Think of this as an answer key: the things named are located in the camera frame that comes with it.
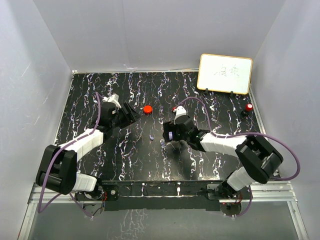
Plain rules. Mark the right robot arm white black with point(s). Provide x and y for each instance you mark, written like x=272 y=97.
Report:
x=258 y=157

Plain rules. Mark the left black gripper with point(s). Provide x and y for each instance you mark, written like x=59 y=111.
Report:
x=130 y=117

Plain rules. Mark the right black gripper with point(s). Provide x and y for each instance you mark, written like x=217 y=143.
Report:
x=169 y=126

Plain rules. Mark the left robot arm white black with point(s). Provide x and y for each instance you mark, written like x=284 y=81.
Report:
x=58 y=167

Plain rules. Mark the red emergency stop button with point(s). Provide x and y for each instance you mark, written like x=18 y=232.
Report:
x=247 y=110

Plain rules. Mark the aluminium frame rail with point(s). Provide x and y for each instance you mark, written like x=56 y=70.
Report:
x=271 y=213

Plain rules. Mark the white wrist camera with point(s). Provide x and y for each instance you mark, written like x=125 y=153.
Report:
x=179 y=111
x=114 y=98

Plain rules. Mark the red earbud charging case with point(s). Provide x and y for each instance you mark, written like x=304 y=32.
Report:
x=148 y=109

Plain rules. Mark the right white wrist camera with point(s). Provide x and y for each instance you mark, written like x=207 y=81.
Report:
x=179 y=111

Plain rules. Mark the small whiteboard with wooden frame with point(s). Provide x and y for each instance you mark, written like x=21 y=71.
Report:
x=225 y=74

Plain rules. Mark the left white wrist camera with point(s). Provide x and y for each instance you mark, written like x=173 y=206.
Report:
x=114 y=98

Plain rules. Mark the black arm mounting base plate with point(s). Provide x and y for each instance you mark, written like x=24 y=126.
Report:
x=158 y=195

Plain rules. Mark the purple round earbud case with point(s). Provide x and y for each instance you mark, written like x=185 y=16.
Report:
x=170 y=136

